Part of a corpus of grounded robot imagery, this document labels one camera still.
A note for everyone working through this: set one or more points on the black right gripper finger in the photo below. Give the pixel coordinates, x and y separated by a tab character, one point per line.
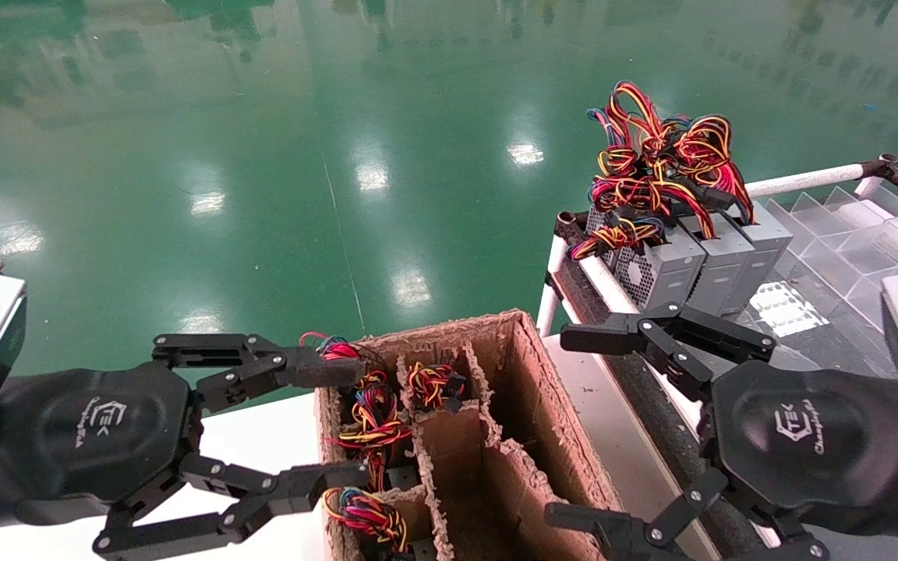
613	538
605	335

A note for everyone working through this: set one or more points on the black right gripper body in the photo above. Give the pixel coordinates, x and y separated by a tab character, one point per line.
800	444

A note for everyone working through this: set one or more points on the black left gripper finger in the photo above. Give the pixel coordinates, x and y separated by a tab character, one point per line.
316	370
293	491

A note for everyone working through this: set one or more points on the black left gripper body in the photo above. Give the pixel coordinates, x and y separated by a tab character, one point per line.
98	432

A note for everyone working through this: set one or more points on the black textured conveyor edge strip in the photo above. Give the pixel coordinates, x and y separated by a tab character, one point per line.
585	288

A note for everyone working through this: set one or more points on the white pipe leg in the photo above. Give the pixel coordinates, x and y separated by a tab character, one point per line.
549	308

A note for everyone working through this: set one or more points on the grey power supply fan grille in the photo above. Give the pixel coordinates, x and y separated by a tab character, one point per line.
667	273

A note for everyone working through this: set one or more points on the brown cardboard divider box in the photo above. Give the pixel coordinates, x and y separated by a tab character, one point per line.
531	389

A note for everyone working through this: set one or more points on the grey power supply mesh side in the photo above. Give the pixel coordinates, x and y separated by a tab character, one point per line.
599	227

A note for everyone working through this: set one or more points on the black pipe connector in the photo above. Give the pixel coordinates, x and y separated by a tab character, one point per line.
889	167
570	226

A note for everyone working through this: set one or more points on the grey power supply plain housing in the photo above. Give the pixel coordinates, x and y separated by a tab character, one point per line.
718	265
765	234

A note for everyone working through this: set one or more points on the clear acrylic divider tray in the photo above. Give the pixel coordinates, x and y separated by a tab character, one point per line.
839	234

